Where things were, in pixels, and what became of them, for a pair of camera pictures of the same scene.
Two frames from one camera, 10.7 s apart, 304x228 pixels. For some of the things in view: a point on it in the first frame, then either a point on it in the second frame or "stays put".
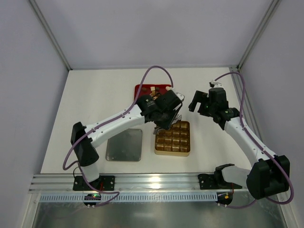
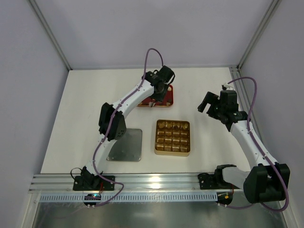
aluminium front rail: [63, 183] stays put
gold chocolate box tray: [174, 142] stays put
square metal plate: [125, 146] stays put
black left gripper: [166, 122] -> [159, 95]
